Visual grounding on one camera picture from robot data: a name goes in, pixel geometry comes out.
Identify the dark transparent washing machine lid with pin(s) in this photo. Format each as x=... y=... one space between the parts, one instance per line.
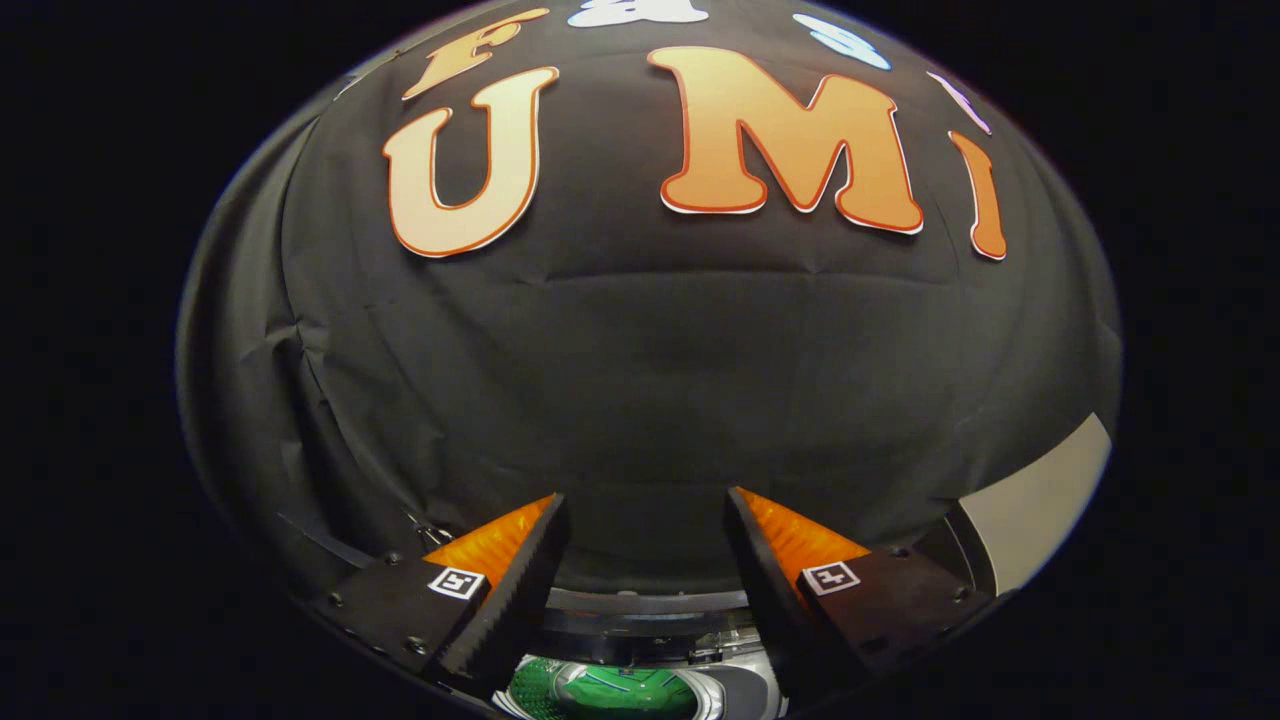
x=640 y=601

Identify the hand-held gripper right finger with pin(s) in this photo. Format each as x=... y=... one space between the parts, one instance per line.
x=770 y=600

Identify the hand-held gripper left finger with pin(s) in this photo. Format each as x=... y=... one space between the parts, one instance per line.
x=515 y=600

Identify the grey washing machine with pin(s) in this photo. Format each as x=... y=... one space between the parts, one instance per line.
x=735 y=685

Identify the green polo shirt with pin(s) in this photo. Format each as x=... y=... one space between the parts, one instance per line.
x=620 y=690

